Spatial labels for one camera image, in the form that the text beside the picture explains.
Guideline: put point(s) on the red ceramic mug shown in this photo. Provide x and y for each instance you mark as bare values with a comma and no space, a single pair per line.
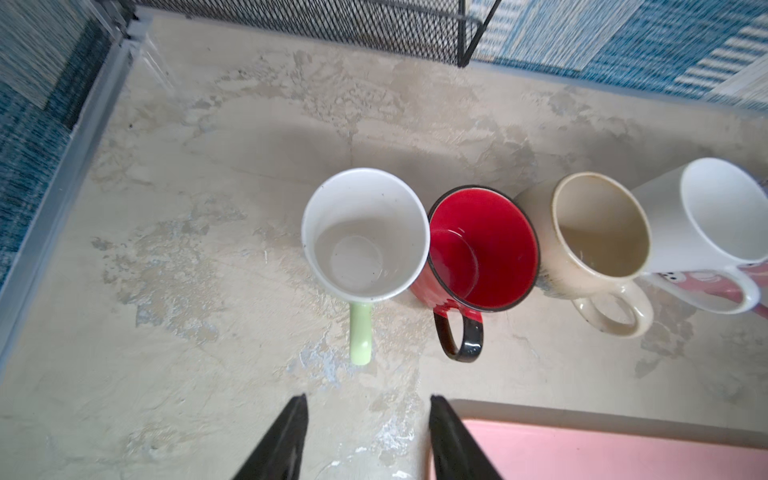
484,257

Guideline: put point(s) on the beige ceramic teapot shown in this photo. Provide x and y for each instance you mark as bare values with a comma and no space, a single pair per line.
594,240

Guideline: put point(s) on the white ceramic mug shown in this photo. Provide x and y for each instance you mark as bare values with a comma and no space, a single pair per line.
707,215

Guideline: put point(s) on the pink ghost mug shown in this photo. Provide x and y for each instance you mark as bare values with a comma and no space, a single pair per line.
711,291

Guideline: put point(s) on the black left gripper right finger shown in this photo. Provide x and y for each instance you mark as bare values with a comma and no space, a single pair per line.
455,453

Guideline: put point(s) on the light green mug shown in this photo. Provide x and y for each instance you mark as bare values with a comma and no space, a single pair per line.
366,237

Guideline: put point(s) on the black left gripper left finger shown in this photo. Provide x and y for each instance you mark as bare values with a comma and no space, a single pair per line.
278,455

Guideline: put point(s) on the pink plastic tray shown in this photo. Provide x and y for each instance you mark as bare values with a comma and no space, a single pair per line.
521,451

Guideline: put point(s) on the black wire shelf rack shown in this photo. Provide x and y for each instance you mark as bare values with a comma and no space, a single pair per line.
442,31

